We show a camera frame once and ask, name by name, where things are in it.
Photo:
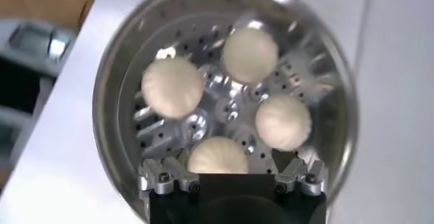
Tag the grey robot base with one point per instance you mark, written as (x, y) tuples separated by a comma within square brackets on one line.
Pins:
[(27, 42)]

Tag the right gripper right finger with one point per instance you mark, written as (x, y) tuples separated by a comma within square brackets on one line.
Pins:
[(301, 178)]

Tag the white steamed baozi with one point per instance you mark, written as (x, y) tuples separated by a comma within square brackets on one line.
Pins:
[(250, 59), (217, 155), (173, 88), (283, 121)]

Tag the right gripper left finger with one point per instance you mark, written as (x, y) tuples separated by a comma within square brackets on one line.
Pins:
[(162, 179)]

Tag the perforated steel steamer basket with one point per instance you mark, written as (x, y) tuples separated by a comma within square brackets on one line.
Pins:
[(159, 137)]

